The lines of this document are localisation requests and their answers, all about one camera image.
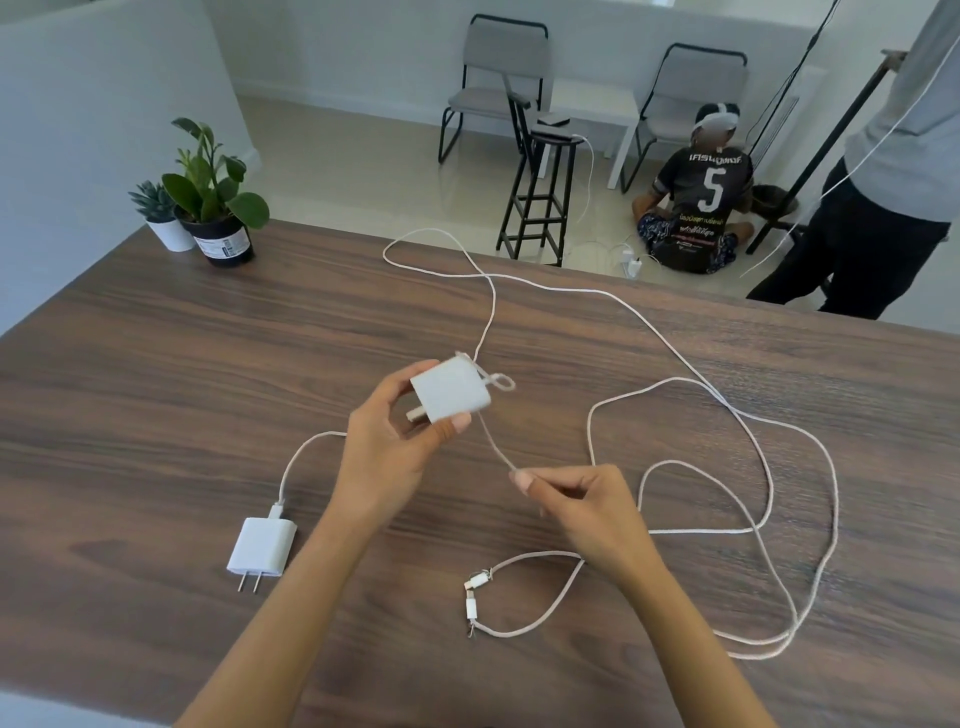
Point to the person's left hand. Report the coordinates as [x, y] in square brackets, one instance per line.
[375, 457]

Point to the person's right hand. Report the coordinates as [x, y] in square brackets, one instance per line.
[600, 517]

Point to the person's right forearm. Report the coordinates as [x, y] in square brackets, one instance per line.
[690, 660]

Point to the person's left forearm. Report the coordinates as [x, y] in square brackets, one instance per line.
[285, 622]

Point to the white power strip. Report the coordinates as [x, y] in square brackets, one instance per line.
[634, 264]

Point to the green plant in black pot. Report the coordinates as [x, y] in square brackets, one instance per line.
[225, 244]

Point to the succulent in white pot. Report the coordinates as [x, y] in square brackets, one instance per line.
[172, 234]

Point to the black bar stool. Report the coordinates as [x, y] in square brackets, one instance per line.
[555, 139]

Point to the dark flat device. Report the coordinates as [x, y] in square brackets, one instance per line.
[555, 120]

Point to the white side table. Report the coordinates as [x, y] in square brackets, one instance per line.
[592, 101]

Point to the white headset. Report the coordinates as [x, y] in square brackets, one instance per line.
[720, 112]

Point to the grey folding chair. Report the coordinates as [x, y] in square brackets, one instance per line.
[502, 52]
[694, 82]

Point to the white tower appliance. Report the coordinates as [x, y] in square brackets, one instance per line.
[787, 112]

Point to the thin black stand pole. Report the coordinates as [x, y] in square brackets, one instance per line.
[806, 52]

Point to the black metal desk frame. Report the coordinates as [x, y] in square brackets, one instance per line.
[832, 142]

